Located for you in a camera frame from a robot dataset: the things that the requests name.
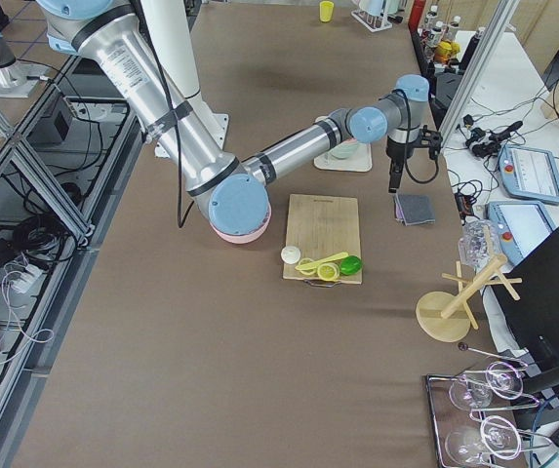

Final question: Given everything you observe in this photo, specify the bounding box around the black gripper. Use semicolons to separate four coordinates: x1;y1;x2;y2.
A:
386;137;417;192

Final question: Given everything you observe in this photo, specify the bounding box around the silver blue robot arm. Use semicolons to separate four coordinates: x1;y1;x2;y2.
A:
39;1;429;244

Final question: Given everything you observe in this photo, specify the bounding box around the green bowl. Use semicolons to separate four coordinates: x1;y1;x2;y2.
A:
329;138;360;160

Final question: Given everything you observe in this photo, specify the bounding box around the yellow plastic spoon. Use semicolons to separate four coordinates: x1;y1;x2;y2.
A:
296;252;349;272

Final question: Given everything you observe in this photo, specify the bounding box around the pink colander bowl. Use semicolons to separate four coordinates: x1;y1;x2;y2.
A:
211;205;272;245

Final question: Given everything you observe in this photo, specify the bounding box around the grey folded cloth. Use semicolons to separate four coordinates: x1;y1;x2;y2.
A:
394;193;435;226

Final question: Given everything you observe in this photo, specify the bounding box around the white square tray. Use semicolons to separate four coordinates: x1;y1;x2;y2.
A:
313;142;372;173

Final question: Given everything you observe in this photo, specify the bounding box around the bamboo cutting board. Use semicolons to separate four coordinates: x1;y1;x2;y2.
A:
285;194;362;260

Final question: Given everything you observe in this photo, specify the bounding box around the green lime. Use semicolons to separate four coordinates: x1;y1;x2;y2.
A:
339;255;363;276

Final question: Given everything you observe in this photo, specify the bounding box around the clear glass mug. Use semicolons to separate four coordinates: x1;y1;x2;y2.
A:
458;219;501;270

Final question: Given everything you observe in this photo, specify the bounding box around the lemon slice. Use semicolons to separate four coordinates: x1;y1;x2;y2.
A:
316;262;340;282

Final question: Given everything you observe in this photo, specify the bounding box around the white round lid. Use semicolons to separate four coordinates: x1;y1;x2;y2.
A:
280;246;301;264

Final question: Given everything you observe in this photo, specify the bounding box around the upper teach pendant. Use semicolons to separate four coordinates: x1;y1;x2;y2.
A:
499;145;559;205

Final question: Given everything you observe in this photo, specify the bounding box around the teach pendant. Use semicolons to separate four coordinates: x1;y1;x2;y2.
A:
499;145;559;205
487;201;556;265

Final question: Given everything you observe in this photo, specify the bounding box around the lower teach pendant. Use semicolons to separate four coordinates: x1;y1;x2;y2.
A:
487;201;556;265

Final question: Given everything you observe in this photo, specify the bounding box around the wooden mug tree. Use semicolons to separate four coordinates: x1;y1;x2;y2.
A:
416;252;522;342

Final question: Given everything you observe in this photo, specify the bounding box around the yellow cup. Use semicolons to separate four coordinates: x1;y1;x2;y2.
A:
319;0;335;23

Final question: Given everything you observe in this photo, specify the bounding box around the black monitor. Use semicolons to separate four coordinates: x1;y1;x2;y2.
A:
493;227;559;364

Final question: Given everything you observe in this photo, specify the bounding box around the upper wine glass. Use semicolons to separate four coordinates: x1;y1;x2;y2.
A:
449;361;523;410

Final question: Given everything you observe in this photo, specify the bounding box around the wine glass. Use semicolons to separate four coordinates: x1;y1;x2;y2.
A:
445;415;522;467
449;361;523;410

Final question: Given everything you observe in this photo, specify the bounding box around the lower wine glass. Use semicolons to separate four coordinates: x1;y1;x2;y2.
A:
445;415;522;467

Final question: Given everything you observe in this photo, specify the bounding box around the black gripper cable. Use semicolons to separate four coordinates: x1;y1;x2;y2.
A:
403;92;440;184

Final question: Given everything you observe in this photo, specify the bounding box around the white wire rack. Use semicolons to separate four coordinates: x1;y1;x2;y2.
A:
351;0;403;32

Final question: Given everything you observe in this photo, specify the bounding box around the aluminium frame post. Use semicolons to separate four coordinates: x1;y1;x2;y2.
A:
439;0;519;147

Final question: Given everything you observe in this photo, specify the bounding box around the wire glass rack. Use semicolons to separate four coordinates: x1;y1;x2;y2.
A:
425;357;551;467

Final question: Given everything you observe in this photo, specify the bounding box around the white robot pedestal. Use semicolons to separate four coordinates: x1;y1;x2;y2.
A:
140;0;229;148

